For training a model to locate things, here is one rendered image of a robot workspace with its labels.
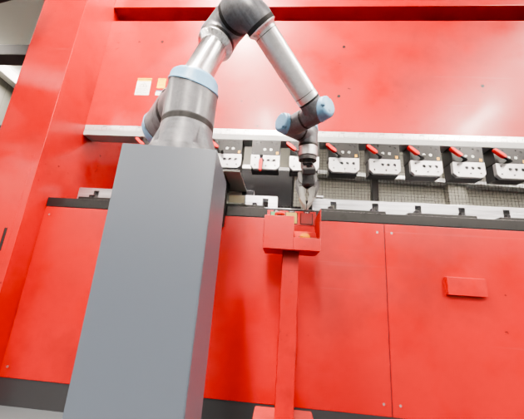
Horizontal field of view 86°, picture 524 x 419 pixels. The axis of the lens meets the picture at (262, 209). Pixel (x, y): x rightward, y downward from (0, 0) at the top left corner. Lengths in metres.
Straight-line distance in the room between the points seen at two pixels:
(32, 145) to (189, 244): 1.32
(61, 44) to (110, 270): 1.61
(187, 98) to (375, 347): 1.10
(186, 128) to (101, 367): 0.44
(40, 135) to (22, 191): 0.28
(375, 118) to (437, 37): 0.64
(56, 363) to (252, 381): 0.81
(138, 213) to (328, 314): 0.91
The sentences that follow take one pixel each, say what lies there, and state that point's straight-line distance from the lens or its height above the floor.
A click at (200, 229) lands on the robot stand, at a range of 0.51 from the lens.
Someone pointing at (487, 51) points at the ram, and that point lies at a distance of 2.17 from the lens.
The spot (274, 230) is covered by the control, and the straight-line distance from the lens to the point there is 1.00.
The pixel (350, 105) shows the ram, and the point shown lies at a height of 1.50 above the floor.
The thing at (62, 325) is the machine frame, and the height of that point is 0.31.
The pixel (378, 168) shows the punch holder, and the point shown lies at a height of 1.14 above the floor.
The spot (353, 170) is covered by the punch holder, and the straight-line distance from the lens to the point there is 1.50.
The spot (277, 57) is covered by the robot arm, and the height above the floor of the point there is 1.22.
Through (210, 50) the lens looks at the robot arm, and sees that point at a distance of 0.98.
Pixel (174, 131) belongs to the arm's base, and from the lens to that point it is 0.61.
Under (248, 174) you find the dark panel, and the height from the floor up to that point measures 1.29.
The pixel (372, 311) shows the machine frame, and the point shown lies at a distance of 1.29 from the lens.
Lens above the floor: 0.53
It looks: 15 degrees up
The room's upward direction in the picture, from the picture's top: 4 degrees clockwise
